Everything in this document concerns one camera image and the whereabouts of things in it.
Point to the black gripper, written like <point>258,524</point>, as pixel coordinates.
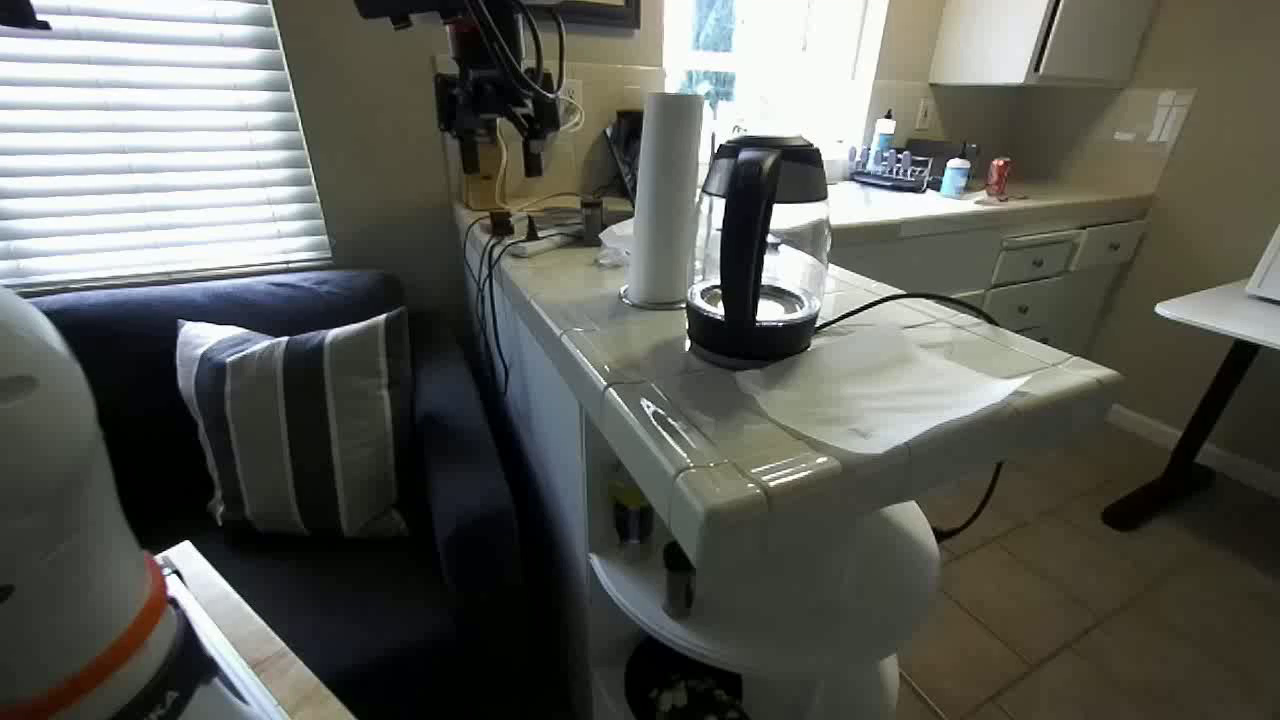
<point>500,74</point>

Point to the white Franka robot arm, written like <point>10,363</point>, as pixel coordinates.
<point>61,534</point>

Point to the white paper towel roll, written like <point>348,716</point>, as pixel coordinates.
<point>664,203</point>

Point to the white power strip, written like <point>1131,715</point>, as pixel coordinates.
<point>543,247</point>

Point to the small grey cylinder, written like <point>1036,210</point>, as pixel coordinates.
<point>590,220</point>

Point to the bright kitchen window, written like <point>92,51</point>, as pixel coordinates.
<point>784,67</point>

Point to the black glass electric kettle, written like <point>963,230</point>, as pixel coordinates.
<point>747,322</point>

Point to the blue white striped pillow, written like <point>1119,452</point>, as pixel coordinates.
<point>300,424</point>

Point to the white window blinds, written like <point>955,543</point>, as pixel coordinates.
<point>160,132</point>

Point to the small yellow labelled bottle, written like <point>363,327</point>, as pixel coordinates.
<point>631,512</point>

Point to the navy blue sofa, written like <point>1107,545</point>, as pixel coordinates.
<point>442,534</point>

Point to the dark dish rack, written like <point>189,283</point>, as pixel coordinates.
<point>907,170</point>

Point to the white paper sheet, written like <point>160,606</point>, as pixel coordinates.
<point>880,392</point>

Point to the light blue small bottle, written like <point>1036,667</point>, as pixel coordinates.
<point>955,176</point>

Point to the red can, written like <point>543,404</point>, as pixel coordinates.
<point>1002,176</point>

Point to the white upper kitchen cabinet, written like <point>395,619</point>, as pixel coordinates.
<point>1014,41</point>

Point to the white round corner shelf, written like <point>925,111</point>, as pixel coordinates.
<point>826,584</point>

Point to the wooden robot mounting table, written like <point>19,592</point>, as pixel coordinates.
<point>255,642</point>

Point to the white lower kitchen cabinets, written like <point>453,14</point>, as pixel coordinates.
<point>1055,267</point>

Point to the white desk with black leg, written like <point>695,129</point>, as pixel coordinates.
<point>1223,315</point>

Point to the dark framed wall picture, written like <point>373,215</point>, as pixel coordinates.
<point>602,11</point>

